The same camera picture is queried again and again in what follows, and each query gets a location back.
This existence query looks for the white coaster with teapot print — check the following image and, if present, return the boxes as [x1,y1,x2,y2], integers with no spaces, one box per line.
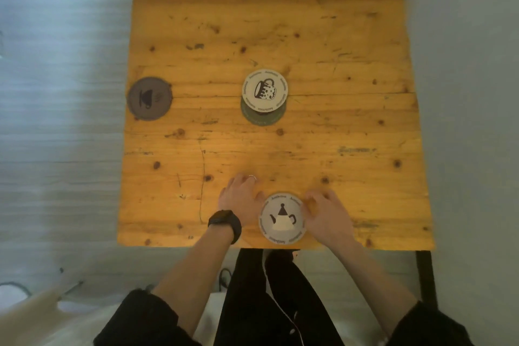
[259,192,306,245]

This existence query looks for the white coaster with mug print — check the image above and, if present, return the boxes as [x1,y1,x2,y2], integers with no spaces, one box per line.
[242,69,289,114]

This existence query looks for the person's left forearm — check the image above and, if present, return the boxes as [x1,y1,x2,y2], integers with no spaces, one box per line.
[152,223,237,336]

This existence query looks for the black sleeve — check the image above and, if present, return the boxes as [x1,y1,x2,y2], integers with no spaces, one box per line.
[385,300,475,346]
[93,288,203,346]

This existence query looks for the person's right forearm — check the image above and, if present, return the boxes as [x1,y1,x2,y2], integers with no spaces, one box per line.
[325,238,419,336]

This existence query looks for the beige chair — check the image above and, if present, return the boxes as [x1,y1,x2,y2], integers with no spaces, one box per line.
[0,277,122,346]

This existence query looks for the black right sleeve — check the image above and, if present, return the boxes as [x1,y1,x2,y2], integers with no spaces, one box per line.
[385,300,475,346]

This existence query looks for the dark green coaster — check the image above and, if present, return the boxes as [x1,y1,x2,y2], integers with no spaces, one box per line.
[240,96,287,127]

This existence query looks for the black wristwatch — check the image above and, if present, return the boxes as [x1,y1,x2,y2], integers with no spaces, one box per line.
[208,210,242,245]

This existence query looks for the person's right hand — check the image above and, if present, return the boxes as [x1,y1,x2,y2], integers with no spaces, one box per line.
[302,189,358,254]

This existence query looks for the black left sleeve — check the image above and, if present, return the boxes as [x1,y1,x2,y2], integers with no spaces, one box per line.
[93,288,203,346]

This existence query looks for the white round object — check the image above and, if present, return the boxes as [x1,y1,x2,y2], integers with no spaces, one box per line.
[0,282,32,312]

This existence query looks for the black table leg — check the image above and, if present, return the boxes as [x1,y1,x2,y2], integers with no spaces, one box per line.
[415,250,438,311]

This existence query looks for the person's left hand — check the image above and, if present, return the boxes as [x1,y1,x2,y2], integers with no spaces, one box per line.
[218,172,267,228]

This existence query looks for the thin white cable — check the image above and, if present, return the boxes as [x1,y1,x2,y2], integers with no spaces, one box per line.
[264,262,305,346]

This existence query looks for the dark grey coaster with cup print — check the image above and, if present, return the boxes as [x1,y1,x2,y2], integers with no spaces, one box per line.
[126,76,173,122]

